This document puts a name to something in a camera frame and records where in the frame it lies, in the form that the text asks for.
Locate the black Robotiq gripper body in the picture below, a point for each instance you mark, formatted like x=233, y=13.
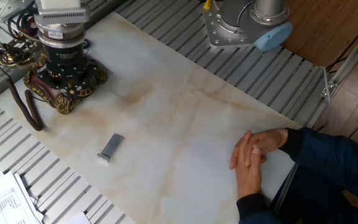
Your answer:
x=65, y=59

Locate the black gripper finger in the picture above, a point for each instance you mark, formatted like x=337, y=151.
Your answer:
x=85, y=77
x=51, y=76

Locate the antique red brass rotary phone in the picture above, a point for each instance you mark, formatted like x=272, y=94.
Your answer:
x=61, y=104

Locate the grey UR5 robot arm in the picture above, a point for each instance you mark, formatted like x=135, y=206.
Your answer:
x=269, y=12

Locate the left forearm in blue sleeve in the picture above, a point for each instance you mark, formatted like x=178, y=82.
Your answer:
x=253, y=208

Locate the brass and red phone handset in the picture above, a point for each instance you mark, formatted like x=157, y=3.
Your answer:
x=11, y=56

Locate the person's left hand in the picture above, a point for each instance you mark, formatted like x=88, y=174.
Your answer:
x=249, y=180

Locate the person's right hand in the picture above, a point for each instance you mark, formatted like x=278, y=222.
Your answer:
x=269, y=140

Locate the grey finned metal block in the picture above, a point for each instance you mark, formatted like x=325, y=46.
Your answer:
x=61, y=17

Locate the small grey metal stand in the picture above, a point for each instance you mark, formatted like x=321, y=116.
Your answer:
x=112, y=146

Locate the white marble pattern board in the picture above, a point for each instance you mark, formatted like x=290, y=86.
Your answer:
x=182, y=124

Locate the stack of printed papers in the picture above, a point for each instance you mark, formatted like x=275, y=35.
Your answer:
x=2, y=205

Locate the single white paper sheet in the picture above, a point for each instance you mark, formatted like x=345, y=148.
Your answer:
x=79, y=219

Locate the yellow plug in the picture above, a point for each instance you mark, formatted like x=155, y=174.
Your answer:
x=207, y=4

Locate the aluminium frame beam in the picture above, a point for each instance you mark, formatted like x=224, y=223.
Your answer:
x=350, y=62

